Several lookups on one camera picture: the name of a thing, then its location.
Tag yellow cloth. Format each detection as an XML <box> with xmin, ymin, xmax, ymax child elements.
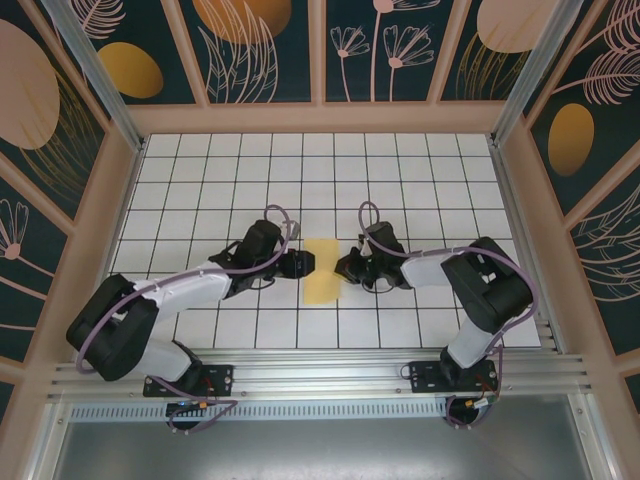
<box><xmin>302</xmin><ymin>238</ymin><xmax>342</xmax><ymax>306</ymax></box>

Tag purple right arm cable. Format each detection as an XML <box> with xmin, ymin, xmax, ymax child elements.
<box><xmin>358</xmin><ymin>201</ymin><xmax>540</xmax><ymax>434</ymax></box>

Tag slotted grey cable duct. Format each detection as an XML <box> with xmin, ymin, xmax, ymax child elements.
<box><xmin>69</xmin><ymin>402</ymin><xmax>451</xmax><ymax>422</ymax></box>

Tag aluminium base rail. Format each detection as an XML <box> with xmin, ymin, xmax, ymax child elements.
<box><xmin>47</xmin><ymin>347</ymin><xmax>594</xmax><ymax>402</ymax></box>

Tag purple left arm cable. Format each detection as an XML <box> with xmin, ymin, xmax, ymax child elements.
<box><xmin>74</xmin><ymin>203</ymin><xmax>301</xmax><ymax>435</ymax></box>

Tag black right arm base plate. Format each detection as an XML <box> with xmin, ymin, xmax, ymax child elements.
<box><xmin>407</xmin><ymin>359</ymin><xmax>501</xmax><ymax>395</ymax></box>

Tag aluminium corner post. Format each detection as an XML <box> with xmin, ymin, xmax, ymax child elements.
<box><xmin>39</xmin><ymin>0</ymin><xmax>146</xmax><ymax>154</ymax></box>
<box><xmin>489</xmin><ymin>0</ymin><xmax>574</xmax><ymax>146</ymax></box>

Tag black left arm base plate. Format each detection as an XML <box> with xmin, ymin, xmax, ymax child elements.
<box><xmin>143</xmin><ymin>363</ymin><xmax>236</xmax><ymax>399</ymax></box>

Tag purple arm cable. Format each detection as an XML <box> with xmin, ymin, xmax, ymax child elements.
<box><xmin>358</xmin><ymin>201</ymin><xmax>540</xmax><ymax>434</ymax></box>
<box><xmin>74</xmin><ymin>203</ymin><xmax>301</xmax><ymax>435</ymax></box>

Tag grey metal bottom panel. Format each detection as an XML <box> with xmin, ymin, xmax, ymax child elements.
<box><xmin>47</xmin><ymin>419</ymin><xmax>601</xmax><ymax>480</ymax></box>

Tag aluminium side rail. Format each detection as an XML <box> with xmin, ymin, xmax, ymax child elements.
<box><xmin>492</xmin><ymin>142</ymin><xmax>561</xmax><ymax>354</ymax></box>

